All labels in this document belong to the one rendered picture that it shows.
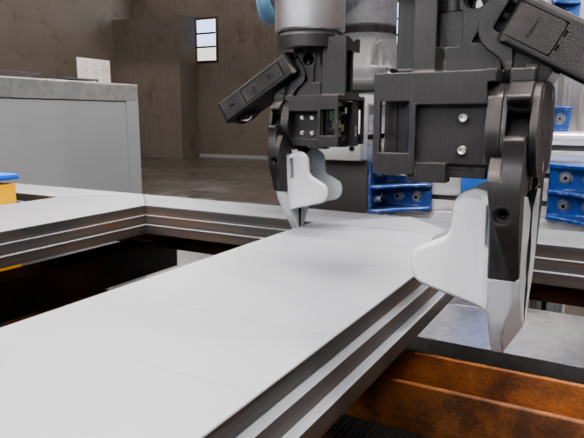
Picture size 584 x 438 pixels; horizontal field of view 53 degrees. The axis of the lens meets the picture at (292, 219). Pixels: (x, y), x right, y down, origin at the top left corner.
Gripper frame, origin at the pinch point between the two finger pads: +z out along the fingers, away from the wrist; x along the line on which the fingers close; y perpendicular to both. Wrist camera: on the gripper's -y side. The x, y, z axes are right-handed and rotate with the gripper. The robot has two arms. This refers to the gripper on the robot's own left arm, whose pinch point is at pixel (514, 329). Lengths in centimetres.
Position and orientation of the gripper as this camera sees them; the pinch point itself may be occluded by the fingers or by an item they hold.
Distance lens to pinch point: 35.0
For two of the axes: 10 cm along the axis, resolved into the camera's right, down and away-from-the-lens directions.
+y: -8.7, -0.8, 4.8
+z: 0.0, 9.8, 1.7
